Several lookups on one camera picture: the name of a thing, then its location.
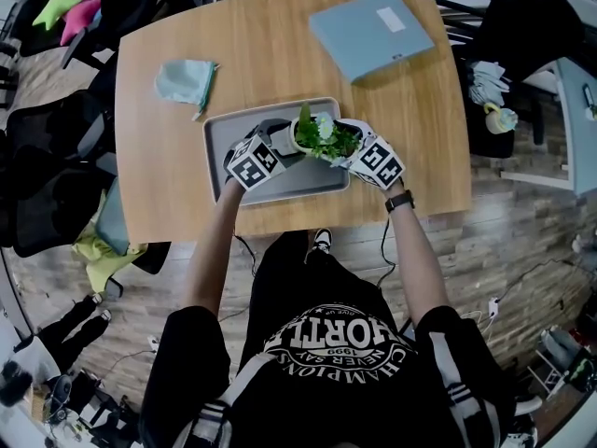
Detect black mesh office chair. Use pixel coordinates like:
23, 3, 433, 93
0, 89, 118, 259

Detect teal chair cushion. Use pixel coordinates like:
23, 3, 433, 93
93, 175, 131, 257

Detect person's black trousers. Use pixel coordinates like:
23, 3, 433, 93
240, 230, 402, 377

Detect pink star cushion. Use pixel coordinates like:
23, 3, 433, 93
59, 0, 103, 47

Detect person's right forearm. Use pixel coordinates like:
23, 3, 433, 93
383, 177, 451, 330

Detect light blue file box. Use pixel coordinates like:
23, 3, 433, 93
308, 0, 437, 85

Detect light blue side table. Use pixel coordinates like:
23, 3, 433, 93
553, 56, 597, 199

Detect grey crumpled cloth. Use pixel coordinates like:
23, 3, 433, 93
467, 60, 513, 107

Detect yellow-green cloth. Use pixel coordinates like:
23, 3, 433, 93
70, 189, 149, 296

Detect black wristwatch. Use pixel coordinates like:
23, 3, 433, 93
384, 189, 416, 214

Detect grey tray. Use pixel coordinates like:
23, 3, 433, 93
201, 96, 352, 207

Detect green star cushion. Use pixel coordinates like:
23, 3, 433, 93
31, 0, 86, 31

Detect pale green drawstring pouch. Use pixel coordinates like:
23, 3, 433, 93
153, 59, 221, 122

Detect black cable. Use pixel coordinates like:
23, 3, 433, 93
375, 216, 398, 291

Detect white potted flower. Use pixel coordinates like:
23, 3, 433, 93
290, 102, 365, 163

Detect yellow and blue toy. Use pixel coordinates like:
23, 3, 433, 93
482, 101, 520, 135

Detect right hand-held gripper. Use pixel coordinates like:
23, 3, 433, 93
329, 118, 407, 190

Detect person's left forearm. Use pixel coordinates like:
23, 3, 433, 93
182, 175, 247, 319

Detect person's black printed t-shirt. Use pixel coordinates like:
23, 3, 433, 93
138, 291, 519, 448

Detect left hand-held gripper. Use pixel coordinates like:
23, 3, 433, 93
223, 119, 301, 191

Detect person's black and white shoe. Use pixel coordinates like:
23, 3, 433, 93
311, 227, 334, 255

